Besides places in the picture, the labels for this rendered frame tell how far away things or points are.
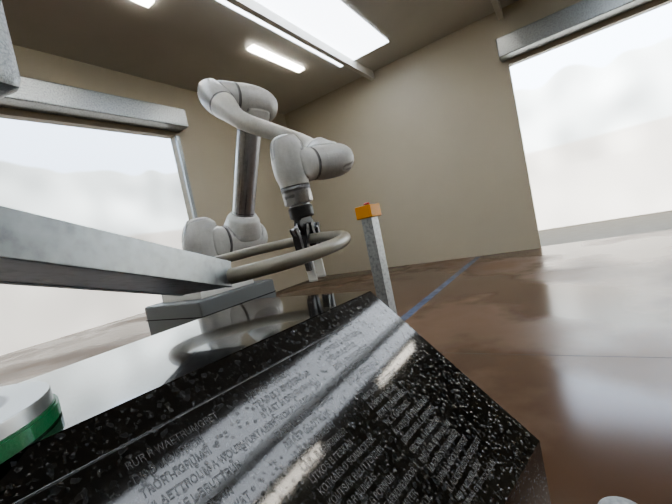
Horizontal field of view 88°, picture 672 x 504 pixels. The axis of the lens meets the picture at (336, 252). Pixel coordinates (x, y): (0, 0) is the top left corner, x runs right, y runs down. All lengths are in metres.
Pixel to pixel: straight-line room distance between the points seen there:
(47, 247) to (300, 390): 0.31
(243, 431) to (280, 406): 0.05
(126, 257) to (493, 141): 6.68
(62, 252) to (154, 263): 0.12
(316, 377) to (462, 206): 6.62
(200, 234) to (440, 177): 5.94
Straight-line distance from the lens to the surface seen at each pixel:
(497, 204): 6.89
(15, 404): 0.43
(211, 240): 1.60
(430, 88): 7.40
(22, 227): 0.46
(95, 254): 0.49
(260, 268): 0.67
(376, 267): 2.24
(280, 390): 0.44
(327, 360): 0.49
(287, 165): 1.04
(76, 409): 0.45
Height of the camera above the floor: 0.94
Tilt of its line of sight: 3 degrees down
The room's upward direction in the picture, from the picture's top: 12 degrees counter-clockwise
